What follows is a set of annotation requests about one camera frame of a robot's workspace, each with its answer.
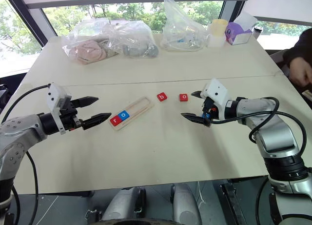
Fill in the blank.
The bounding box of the white plastic container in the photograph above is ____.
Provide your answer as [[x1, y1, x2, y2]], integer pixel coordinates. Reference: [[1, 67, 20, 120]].
[[207, 34, 226, 48]]

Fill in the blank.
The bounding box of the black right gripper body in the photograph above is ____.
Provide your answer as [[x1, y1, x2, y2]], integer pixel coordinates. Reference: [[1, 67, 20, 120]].
[[200, 97, 219, 121]]

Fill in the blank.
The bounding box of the black object beside table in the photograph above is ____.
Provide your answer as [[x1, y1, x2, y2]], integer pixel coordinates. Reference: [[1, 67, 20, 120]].
[[0, 84, 12, 113]]

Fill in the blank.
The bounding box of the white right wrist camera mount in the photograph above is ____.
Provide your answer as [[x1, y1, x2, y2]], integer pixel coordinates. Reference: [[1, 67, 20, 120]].
[[201, 78, 232, 121]]

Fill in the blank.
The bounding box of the silver rounded robot leg shell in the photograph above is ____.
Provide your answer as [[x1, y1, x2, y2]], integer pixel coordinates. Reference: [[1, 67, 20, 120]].
[[101, 187, 147, 222], [172, 183, 203, 225]]

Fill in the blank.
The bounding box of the plastic bag with grey items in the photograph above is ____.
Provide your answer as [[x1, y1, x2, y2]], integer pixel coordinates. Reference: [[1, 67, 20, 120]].
[[109, 20, 160, 59]]

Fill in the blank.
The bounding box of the white cup with dark lid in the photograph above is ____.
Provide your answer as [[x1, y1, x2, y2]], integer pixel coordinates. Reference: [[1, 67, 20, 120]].
[[252, 25, 264, 40]]

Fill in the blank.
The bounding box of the person bare hand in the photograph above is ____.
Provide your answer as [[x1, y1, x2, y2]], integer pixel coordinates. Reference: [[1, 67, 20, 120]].
[[289, 56, 312, 87]]

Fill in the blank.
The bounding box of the purple tissue box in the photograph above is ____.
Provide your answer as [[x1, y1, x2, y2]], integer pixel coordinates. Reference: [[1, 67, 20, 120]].
[[224, 21, 253, 46]]

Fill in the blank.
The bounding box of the clear plastic bag with cables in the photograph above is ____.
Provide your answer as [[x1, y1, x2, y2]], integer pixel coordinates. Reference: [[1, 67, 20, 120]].
[[160, 0, 211, 52]]

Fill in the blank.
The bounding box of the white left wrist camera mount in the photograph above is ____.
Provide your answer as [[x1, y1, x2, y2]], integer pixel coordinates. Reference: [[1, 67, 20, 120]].
[[46, 82, 73, 135]]

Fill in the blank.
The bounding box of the plastic bag with pink items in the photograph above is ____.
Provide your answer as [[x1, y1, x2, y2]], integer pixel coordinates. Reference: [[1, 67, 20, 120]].
[[61, 17, 122, 64]]

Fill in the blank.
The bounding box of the red letter tile r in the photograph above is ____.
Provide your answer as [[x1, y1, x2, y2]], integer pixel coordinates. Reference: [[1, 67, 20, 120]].
[[109, 114, 122, 126]]

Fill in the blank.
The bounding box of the stack of yellow cups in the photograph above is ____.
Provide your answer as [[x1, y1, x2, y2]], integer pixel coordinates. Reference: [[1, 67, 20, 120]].
[[210, 19, 229, 37]]

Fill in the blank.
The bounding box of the dark window frame post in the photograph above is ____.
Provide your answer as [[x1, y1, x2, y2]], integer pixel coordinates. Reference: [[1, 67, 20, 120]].
[[4, 0, 58, 49], [218, 0, 244, 23]]

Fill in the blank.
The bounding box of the wooden letter tray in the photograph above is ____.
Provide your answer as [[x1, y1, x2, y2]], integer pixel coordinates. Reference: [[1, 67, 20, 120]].
[[108, 96, 156, 132]]

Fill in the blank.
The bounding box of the thin white cord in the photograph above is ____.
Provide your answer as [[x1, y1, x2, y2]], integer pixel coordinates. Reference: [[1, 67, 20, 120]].
[[196, 181, 208, 212]]

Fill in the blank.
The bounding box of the blue letter tile o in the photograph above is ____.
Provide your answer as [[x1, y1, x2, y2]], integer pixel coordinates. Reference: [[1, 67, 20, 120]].
[[118, 110, 131, 122]]

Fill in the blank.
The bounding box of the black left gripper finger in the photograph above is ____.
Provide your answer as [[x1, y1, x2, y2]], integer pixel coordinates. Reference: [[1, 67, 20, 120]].
[[70, 96, 99, 109], [81, 112, 112, 131]]

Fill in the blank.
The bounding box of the black table leg frame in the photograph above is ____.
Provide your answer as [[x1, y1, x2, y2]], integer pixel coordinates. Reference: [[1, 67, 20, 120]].
[[218, 180, 247, 225]]

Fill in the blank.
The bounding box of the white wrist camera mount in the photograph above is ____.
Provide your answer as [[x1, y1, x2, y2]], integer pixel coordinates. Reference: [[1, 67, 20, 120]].
[[201, 78, 232, 121], [46, 82, 73, 135]]

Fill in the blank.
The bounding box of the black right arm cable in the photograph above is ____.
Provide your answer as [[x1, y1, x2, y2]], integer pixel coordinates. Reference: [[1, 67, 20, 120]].
[[209, 96, 308, 162]]

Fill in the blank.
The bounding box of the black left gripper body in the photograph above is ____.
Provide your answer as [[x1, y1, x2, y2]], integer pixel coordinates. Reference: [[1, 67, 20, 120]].
[[59, 100, 85, 133]]

